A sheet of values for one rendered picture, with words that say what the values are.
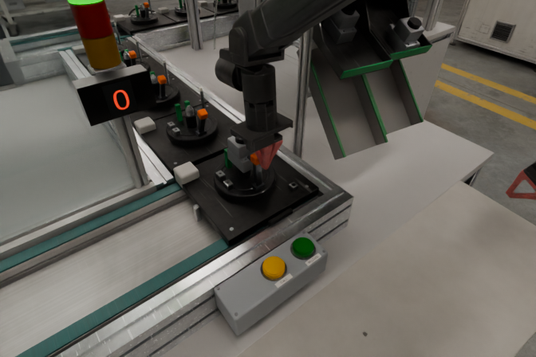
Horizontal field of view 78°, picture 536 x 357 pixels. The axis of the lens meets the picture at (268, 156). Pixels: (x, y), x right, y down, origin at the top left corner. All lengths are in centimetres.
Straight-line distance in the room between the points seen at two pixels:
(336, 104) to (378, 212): 29
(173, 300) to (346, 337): 31
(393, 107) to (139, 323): 77
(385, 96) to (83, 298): 83
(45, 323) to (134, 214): 24
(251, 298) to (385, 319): 27
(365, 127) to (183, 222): 50
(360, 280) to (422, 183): 37
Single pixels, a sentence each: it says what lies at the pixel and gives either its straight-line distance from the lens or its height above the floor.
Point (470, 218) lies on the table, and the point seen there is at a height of 86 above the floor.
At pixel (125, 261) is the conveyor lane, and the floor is 92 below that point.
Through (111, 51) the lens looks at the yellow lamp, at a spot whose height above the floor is 129.
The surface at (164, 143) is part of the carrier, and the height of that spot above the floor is 97.
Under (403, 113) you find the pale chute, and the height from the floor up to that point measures 102.
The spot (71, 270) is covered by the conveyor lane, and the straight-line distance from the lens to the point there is 78.
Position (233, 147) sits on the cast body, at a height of 107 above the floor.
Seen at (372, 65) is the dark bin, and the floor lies 121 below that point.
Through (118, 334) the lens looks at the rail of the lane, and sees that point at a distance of 63.
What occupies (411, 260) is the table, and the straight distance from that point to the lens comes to 82.
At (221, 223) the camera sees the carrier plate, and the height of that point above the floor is 97.
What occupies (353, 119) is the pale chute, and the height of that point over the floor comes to 105.
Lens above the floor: 149
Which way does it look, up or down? 38 degrees down
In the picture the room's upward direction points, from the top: straight up
